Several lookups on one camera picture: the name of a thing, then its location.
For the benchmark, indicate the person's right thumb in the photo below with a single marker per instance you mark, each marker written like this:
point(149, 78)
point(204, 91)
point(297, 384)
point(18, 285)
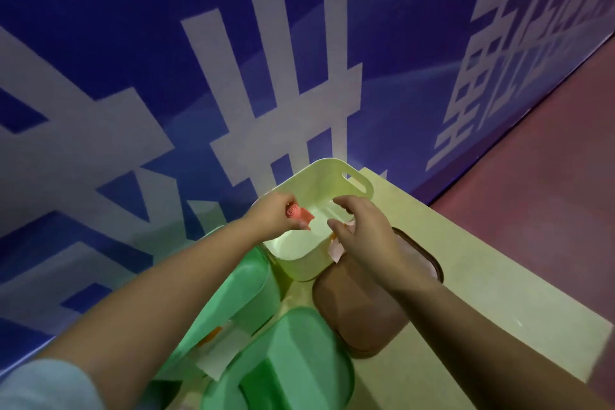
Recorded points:
point(338, 230)

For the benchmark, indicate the person's right hand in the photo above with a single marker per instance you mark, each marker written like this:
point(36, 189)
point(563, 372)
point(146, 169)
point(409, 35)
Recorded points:
point(372, 244)

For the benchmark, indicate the person's right forearm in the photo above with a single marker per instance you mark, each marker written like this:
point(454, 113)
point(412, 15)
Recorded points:
point(480, 342)

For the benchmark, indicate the brown plastic bin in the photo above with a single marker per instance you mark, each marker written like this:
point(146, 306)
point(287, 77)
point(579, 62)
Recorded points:
point(355, 309)

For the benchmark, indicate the green plastic bin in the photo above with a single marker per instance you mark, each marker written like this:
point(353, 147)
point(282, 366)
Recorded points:
point(240, 289)
point(288, 361)

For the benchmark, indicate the light blue sleeve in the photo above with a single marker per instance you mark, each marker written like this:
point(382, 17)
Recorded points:
point(43, 388)

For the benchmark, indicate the person's left thumb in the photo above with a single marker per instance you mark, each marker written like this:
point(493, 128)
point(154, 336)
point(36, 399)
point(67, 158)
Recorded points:
point(298, 224)

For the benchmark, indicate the person's left forearm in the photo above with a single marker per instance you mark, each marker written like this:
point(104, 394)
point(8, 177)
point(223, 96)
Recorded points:
point(158, 294)

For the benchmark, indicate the light yellow plastic bin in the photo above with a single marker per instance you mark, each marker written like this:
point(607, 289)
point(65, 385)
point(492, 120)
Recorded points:
point(312, 184)

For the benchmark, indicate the small orange item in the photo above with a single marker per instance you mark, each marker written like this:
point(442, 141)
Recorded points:
point(211, 335)

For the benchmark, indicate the pale pink packet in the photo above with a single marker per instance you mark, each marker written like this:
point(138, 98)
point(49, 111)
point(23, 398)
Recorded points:
point(336, 251)

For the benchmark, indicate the person's left hand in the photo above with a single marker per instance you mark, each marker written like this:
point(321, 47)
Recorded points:
point(269, 220)

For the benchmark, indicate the white paper packet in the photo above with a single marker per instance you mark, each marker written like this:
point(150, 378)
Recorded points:
point(223, 354)

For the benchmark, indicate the small pink red packet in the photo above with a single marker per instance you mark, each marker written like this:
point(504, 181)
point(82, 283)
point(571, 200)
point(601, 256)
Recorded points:
point(301, 215)

